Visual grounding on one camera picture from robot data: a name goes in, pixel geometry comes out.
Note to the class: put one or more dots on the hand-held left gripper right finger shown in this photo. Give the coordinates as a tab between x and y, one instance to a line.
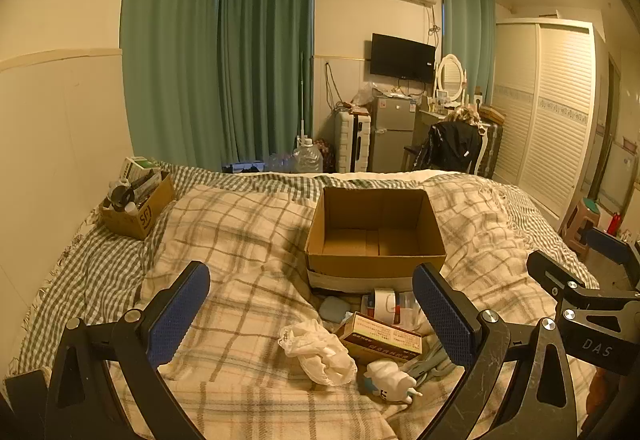
445	320

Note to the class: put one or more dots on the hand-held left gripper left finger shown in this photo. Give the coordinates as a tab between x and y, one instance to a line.
180	315

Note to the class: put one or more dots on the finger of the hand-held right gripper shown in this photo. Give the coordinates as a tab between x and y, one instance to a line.
607	245
552	272

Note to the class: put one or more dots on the crushed cola plastic bottle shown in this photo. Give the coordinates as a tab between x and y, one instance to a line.
387	305

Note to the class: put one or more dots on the brown medicine box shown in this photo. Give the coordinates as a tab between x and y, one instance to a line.
380	337

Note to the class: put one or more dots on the white plastic spray bottle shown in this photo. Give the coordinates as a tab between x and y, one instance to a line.
390	380

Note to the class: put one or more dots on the light blue plastic case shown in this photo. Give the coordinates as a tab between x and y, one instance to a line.
334	307

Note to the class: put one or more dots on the large cardboard box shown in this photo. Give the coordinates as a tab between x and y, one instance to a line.
375	230

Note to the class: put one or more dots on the white cloth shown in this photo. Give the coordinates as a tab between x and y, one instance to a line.
320	350

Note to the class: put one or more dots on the red bottle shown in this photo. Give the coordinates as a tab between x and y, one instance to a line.
614	224

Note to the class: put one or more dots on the small wooden stool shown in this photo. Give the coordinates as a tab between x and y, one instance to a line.
580	225

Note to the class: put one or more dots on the bed with checked blanket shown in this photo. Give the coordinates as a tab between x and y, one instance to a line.
100	270

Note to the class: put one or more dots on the small cardboard box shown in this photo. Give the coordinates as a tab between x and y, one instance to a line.
145	215

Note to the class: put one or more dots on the black tape roll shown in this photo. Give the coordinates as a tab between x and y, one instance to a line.
120	196

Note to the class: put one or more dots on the white chair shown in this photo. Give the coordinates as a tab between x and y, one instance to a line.
481	154

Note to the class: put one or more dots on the white louvred wardrobe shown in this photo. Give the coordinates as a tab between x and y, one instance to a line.
545	109

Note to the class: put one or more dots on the brown trunk suitcase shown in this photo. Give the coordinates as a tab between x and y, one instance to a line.
492	134

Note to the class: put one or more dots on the green white carton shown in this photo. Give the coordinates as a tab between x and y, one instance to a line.
140	165

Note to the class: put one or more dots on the black shoes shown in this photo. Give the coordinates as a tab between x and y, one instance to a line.
245	167

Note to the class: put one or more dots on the black jacket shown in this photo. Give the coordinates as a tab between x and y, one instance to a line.
450	144

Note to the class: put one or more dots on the cluster of empty clear bottles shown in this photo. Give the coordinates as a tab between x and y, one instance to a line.
280	163

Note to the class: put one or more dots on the small grey fridge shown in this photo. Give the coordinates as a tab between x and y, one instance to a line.
392	134

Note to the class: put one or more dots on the dressing table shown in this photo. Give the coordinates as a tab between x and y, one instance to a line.
425	124

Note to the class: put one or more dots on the large clear water jug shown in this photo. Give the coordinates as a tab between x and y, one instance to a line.
306	159

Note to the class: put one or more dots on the white ribbed suitcase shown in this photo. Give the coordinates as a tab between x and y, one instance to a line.
352	142

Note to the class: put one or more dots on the dark floral bag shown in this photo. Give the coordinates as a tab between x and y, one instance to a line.
326	154

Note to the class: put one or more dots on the white oval vanity mirror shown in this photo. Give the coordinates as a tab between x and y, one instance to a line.
451	77

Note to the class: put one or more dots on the clear plastic bag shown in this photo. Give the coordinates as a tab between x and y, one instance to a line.
364	95

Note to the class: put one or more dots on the white mop pole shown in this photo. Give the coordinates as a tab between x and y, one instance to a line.
302	94

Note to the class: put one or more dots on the narrow green curtain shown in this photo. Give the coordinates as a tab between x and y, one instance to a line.
467	34

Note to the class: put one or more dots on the wide green curtain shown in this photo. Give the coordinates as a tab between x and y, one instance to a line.
170	49
265	54

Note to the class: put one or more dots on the black wall television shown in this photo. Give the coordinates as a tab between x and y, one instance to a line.
402	57

